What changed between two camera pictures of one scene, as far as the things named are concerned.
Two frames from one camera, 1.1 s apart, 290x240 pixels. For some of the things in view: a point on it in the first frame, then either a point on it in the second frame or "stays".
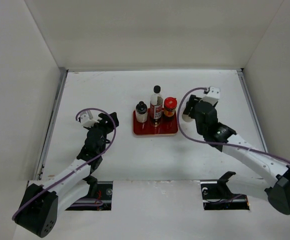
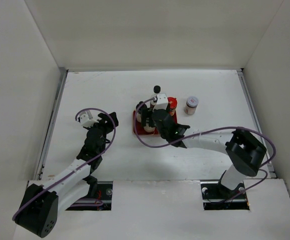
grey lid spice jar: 186,118 -> 147,128
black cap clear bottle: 141,112 stays
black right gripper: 194,99 -> 147,113
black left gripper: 105,122 stays
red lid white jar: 170,106 stays
